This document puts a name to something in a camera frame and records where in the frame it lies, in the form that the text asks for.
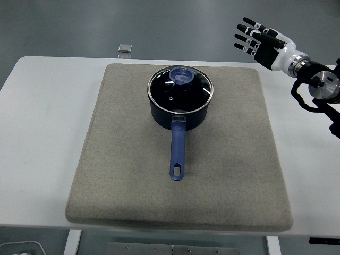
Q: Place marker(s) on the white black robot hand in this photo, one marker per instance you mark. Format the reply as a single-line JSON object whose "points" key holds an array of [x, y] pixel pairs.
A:
{"points": [[267, 50]]}

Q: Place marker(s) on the glass pot lid blue knob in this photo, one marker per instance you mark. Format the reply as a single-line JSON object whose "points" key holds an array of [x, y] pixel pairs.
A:
{"points": [[186, 98]]}

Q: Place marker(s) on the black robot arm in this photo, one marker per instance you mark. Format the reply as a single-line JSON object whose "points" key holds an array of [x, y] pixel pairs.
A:
{"points": [[324, 83]]}

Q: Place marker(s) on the small silver floor plate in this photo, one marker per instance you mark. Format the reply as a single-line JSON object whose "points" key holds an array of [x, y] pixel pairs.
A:
{"points": [[124, 47], [124, 56]]}

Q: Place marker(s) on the beige grey table mat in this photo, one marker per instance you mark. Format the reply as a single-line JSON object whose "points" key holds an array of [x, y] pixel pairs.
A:
{"points": [[119, 159]]}

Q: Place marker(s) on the white table leg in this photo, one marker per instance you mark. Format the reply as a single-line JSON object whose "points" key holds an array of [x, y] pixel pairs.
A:
{"points": [[72, 243], [273, 247]]}

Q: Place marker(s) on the black bar under table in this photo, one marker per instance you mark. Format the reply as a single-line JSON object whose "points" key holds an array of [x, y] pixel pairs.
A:
{"points": [[324, 241]]}

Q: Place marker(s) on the grey metal plate with screws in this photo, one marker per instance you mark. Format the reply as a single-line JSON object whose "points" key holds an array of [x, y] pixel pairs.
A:
{"points": [[138, 249]]}

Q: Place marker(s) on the white grey tray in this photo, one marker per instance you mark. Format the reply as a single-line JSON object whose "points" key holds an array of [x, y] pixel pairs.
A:
{"points": [[18, 248]]}

